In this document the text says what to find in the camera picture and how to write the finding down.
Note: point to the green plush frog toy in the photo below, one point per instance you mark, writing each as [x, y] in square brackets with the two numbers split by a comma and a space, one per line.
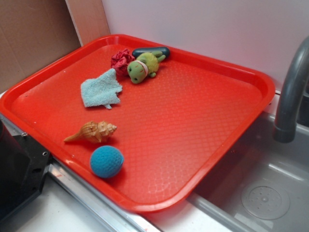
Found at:
[145, 65]

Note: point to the blue knitted ball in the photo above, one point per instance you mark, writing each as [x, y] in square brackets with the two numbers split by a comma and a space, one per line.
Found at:
[106, 161]

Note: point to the dark teal oblong stone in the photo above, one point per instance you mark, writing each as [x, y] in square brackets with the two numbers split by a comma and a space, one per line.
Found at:
[138, 51]

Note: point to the brown cardboard panel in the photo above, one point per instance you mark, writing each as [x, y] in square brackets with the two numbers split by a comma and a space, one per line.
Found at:
[35, 33]

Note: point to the crumpled red cloth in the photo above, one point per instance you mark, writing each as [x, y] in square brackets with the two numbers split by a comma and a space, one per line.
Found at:
[120, 62]

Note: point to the black box with screws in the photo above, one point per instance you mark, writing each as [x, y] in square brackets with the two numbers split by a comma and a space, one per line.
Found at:
[23, 166]

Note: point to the tan conch seashell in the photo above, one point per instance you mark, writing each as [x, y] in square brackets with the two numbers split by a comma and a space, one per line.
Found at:
[93, 132]

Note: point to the grey toy faucet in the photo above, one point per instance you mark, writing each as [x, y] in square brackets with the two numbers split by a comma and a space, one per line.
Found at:
[293, 106]

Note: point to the grey plastic sink basin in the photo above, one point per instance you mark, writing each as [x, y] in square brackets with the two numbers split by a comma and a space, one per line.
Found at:
[260, 185]

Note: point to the red plastic tray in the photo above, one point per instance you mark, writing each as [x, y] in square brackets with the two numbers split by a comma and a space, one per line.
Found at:
[171, 129]

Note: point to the light blue washcloth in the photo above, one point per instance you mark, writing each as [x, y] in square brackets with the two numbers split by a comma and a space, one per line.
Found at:
[101, 91]

